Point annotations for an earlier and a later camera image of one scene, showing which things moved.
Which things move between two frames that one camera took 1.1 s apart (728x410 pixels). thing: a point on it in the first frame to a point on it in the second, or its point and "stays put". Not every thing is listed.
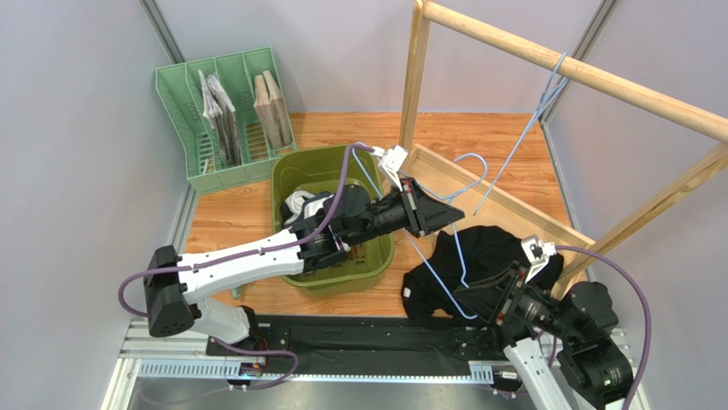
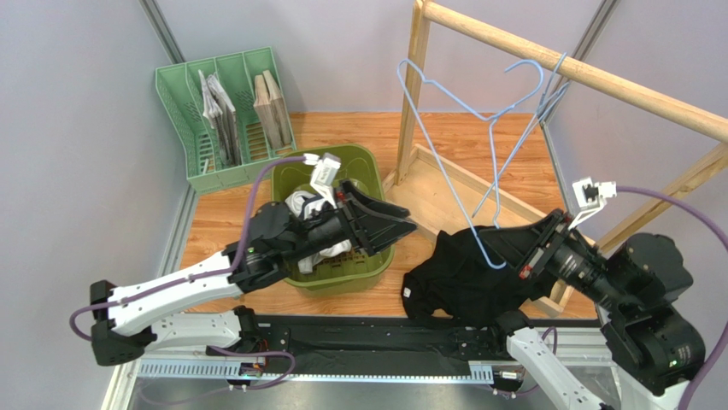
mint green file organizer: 231,116 stays put
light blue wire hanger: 446,195 to 488,119
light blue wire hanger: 554,87 stays put
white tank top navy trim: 302,203 stays put
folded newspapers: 220,113 stays put
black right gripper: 508,299 to 546,248
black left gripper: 424,214 to 384,231
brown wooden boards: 268,102 stays put
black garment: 465,255 stays put
